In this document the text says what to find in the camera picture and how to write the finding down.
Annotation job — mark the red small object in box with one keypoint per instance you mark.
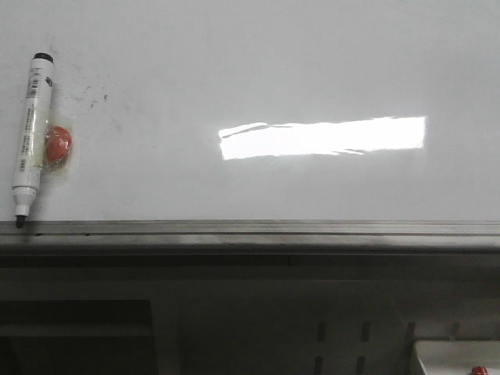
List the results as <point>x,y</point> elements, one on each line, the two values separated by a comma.
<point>479,370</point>

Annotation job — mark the white whiteboard with aluminium frame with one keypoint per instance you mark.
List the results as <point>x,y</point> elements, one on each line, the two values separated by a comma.
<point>263,126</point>

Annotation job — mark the red magnet taped to marker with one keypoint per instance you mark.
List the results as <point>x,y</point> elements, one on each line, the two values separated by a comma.
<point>59,145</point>

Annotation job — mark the white slotted metal panel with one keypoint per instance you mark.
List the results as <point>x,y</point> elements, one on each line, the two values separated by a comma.
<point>239,320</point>

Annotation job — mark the white whiteboard marker pen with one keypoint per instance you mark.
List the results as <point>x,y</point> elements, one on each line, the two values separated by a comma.
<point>31,150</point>

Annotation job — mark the white plastic box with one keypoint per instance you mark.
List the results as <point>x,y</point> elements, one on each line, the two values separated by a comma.
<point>454,357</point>

